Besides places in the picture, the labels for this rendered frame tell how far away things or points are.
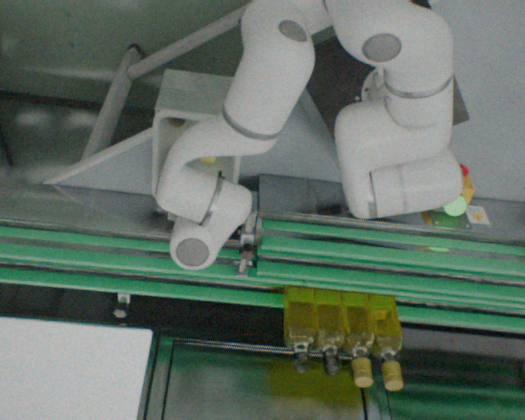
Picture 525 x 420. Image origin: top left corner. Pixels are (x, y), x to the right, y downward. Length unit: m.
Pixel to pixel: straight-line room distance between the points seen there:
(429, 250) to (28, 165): 1.14
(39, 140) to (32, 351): 0.79
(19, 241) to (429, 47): 0.91
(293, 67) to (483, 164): 0.75
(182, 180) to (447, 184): 0.38
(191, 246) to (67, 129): 1.13
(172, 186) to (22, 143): 1.11
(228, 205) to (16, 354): 0.63
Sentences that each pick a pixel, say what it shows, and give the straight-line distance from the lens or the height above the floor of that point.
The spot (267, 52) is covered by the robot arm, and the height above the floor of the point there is 1.16.
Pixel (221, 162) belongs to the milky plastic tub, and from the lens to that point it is 1.27.
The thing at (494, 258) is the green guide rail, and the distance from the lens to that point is 1.31.
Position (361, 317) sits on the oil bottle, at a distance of 1.23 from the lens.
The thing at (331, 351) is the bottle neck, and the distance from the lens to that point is 1.18.
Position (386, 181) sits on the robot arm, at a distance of 0.88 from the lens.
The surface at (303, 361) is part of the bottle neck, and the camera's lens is 1.15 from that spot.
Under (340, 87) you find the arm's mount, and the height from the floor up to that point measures 0.81.
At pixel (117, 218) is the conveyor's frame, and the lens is 1.31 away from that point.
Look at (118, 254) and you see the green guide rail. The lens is 1.26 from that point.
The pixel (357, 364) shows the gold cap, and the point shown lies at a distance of 1.17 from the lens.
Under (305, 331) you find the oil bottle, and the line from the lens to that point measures 1.18.
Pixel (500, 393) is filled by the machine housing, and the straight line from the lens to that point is 1.49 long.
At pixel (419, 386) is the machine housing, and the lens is 1.41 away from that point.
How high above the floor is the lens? 1.80
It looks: 49 degrees down
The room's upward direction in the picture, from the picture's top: 179 degrees counter-clockwise
